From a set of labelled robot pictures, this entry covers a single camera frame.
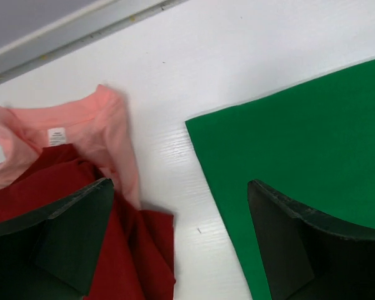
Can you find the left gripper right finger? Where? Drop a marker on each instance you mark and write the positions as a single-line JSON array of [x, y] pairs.
[[308, 254]]

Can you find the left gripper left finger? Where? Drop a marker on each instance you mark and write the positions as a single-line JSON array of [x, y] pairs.
[[52, 252]]

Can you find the green t shirt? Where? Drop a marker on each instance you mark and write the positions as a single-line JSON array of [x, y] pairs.
[[314, 142]]

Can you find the red folded t shirt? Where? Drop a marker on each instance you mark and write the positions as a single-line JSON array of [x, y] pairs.
[[137, 255]]

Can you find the pink folded t shirt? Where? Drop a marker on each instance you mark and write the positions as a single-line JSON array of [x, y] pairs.
[[97, 126]]

